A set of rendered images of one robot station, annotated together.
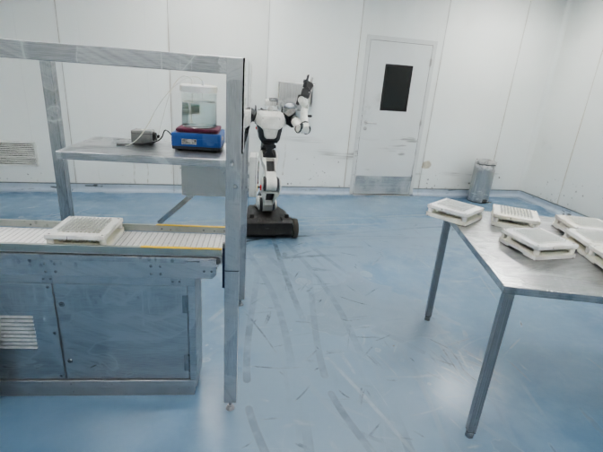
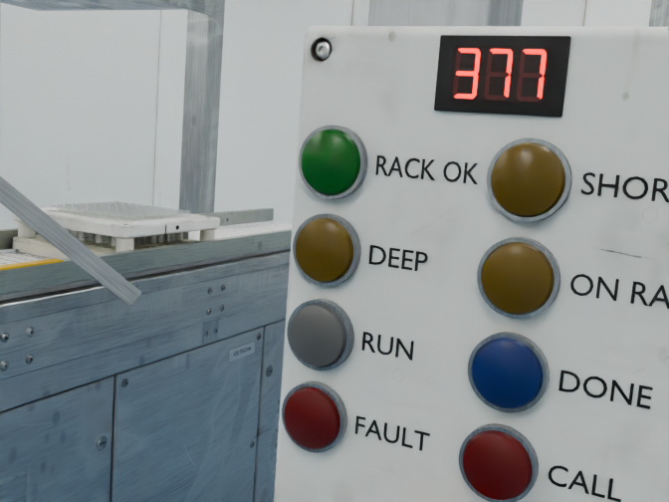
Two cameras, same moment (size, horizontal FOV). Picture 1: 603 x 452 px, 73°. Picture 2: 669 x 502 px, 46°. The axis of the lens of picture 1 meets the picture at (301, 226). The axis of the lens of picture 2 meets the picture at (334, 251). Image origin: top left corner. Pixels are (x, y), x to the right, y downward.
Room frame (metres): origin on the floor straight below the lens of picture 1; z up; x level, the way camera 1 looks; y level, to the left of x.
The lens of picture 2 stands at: (2.74, 0.03, 1.03)
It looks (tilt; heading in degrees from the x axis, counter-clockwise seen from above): 8 degrees down; 123
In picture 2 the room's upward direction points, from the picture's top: 4 degrees clockwise
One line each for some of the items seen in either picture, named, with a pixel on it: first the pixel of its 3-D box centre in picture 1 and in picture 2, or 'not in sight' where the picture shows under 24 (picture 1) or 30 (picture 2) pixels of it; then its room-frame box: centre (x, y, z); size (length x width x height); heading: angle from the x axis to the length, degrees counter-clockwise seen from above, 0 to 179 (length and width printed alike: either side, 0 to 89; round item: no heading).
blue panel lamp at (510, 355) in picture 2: not in sight; (506, 374); (2.64, 0.31, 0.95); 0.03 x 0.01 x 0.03; 6
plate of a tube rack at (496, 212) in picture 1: (515, 213); not in sight; (2.35, -1.26, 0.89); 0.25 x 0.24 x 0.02; 158
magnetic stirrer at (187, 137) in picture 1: (199, 136); not in sight; (1.79, 0.47, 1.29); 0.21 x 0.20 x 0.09; 6
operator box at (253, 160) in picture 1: (252, 174); (491, 355); (2.62, 0.34, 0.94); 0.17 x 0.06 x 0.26; 6
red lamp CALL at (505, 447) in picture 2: not in sight; (496, 465); (2.64, 0.31, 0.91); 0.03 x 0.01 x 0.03; 6
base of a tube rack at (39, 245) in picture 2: (87, 238); (119, 246); (1.69, 0.96, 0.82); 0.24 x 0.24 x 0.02; 7
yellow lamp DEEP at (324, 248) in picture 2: not in sight; (324, 250); (2.56, 0.30, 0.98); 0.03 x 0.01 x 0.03; 6
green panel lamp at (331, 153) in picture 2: not in sight; (330, 162); (2.56, 0.30, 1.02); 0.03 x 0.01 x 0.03; 6
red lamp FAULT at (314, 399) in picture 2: not in sight; (312, 417); (2.56, 0.30, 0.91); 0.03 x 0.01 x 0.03; 6
